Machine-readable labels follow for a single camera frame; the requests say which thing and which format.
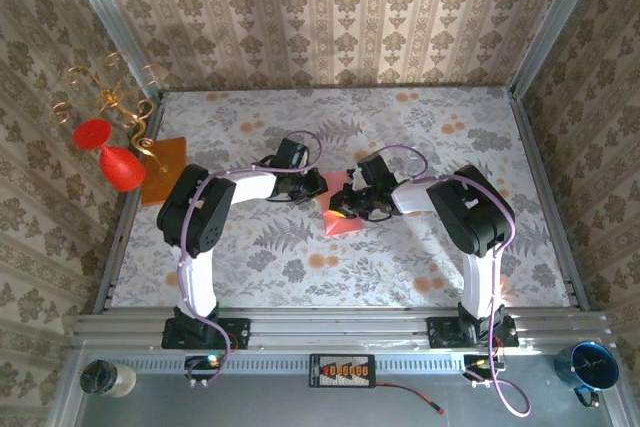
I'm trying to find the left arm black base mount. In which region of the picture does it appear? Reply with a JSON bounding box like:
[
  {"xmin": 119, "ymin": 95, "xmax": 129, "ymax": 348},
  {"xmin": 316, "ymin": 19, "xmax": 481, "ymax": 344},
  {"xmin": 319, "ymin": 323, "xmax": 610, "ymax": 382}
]
[{"xmin": 161, "ymin": 315, "xmax": 252, "ymax": 351}]

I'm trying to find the red wire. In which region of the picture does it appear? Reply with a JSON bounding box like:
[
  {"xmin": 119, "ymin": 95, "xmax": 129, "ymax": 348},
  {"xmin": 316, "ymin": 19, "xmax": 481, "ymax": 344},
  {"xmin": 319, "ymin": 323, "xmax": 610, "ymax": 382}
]
[{"xmin": 374, "ymin": 381, "xmax": 446, "ymax": 417}]

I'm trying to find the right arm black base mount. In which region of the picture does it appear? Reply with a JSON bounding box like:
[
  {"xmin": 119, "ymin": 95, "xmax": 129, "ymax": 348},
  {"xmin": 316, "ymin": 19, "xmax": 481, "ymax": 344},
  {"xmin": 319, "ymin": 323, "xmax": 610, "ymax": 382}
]
[{"xmin": 427, "ymin": 314, "xmax": 520, "ymax": 348}]

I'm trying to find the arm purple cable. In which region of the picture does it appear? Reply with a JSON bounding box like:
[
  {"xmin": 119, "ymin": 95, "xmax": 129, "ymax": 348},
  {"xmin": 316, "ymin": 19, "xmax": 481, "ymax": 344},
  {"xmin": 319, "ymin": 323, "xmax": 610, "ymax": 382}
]
[
  {"xmin": 177, "ymin": 130, "xmax": 324, "ymax": 391},
  {"xmin": 367, "ymin": 145, "xmax": 532, "ymax": 421}
]

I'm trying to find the aluminium frame post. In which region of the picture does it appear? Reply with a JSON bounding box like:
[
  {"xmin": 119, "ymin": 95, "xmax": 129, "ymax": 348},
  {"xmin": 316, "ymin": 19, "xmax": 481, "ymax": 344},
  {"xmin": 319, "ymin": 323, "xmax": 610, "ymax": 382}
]
[
  {"xmin": 508, "ymin": 0, "xmax": 610, "ymax": 98},
  {"xmin": 55, "ymin": 0, "xmax": 165, "ymax": 101}
]

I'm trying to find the gold wire candle stand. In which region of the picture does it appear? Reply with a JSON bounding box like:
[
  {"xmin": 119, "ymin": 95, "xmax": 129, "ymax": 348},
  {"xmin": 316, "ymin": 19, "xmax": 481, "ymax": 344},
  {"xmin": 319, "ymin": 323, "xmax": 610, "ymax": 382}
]
[{"xmin": 47, "ymin": 50, "xmax": 169, "ymax": 174}]

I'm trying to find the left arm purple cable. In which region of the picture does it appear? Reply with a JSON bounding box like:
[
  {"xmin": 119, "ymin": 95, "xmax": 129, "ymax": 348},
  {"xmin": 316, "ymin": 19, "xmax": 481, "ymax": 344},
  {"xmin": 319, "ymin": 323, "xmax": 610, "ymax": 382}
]
[{"xmin": 177, "ymin": 130, "xmax": 324, "ymax": 391}]

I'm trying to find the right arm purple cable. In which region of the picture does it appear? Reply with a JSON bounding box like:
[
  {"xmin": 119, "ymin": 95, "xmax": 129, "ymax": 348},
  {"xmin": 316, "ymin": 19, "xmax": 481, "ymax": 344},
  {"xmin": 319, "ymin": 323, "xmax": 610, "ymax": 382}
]
[{"xmin": 367, "ymin": 145, "xmax": 532, "ymax": 421}]

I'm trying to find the jar with black lid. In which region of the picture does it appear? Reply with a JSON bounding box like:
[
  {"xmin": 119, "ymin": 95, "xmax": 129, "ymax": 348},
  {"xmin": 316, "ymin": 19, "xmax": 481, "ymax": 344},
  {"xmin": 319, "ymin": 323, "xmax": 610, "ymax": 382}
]
[{"xmin": 79, "ymin": 359, "xmax": 138, "ymax": 398}]

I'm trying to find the black power distribution board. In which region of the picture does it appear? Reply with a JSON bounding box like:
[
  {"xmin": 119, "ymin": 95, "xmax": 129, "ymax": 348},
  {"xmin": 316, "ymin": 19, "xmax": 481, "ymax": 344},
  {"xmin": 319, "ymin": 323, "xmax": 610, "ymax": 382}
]
[{"xmin": 308, "ymin": 353, "xmax": 376, "ymax": 391}]

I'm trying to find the blue metal mug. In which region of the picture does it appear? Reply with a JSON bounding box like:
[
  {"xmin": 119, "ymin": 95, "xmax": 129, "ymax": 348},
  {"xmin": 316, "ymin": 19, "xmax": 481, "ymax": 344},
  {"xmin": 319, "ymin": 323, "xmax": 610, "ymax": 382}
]
[{"xmin": 553, "ymin": 340, "xmax": 621, "ymax": 408}]

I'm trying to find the red plastic goblet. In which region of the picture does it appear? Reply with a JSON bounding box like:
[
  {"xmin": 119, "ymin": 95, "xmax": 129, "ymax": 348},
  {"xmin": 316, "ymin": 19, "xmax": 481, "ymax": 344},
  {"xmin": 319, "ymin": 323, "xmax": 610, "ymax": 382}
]
[{"xmin": 73, "ymin": 117, "xmax": 147, "ymax": 193}]

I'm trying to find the wide aluminium base rail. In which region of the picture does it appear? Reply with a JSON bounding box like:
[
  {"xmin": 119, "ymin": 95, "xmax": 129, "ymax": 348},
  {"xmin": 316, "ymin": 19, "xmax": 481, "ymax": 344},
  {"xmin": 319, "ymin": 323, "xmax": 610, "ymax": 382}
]
[{"xmin": 72, "ymin": 306, "xmax": 614, "ymax": 351}]

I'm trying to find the pink paper sheet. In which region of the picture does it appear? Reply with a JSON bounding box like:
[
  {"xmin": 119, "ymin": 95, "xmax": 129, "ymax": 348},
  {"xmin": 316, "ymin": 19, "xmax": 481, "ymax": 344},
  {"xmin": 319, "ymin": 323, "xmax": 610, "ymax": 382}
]
[{"xmin": 319, "ymin": 171, "xmax": 369, "ymax": 238}]

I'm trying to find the clear glass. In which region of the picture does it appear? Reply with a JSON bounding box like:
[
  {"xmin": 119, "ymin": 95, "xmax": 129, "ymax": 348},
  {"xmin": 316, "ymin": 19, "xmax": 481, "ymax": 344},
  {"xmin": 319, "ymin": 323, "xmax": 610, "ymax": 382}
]
[{"xmin": 405, "ymin": 141, "xmax": 436, "ymax": 173}]

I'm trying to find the slotted grey cable duct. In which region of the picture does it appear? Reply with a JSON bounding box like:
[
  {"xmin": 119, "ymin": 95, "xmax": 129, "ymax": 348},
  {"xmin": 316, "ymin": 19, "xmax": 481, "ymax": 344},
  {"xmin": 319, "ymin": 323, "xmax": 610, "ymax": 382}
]
[{"xmin": 113, "ymin": 349, "xmax": 467, "ymax": 374}]

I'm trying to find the aluminium side rail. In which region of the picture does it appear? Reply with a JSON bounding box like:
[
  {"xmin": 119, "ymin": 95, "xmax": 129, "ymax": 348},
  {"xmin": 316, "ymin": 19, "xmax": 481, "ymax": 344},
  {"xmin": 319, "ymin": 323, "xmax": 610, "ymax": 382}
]
[
  {"xmin": 93, "ymin": 94, "xmax": 167, "ymax": 314},
  {"xmin": 508, "ymin": 89, "xmax": 592, "ymax": 311}
]

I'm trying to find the orange square mat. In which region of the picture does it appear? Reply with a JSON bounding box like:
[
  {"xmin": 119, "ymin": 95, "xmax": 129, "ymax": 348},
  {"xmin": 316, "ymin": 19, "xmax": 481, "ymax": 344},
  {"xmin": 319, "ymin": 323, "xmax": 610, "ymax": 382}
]
[{"xmin": 139, "ymin": 136, "xmax": 189, "ymax": 207}]

